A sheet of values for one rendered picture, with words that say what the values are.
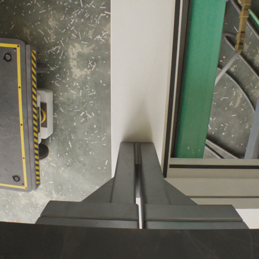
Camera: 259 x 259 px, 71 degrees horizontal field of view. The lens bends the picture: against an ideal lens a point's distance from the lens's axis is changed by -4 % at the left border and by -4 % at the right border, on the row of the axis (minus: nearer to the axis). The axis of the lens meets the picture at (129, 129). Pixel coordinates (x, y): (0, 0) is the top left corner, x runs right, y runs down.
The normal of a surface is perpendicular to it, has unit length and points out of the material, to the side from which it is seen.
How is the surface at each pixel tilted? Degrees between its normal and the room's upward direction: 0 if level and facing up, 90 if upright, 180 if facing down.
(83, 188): 0
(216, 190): 90
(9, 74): 0
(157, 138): 0
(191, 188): 90
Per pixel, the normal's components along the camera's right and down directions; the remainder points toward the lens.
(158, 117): -0.02, 0.29
